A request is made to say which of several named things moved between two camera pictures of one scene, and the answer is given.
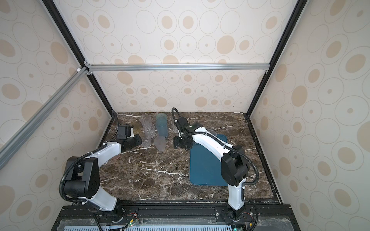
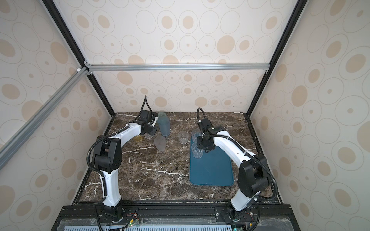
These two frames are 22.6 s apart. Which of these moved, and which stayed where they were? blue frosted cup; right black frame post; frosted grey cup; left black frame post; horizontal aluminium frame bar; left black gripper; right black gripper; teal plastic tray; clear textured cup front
Moved: right black gripper; left black gripper; clear textured cup front
Stayed: blue frosted cup; teal plastic tray; right black frame post; left black frame post; frosted grey cup; horizontal aluminium frame bar
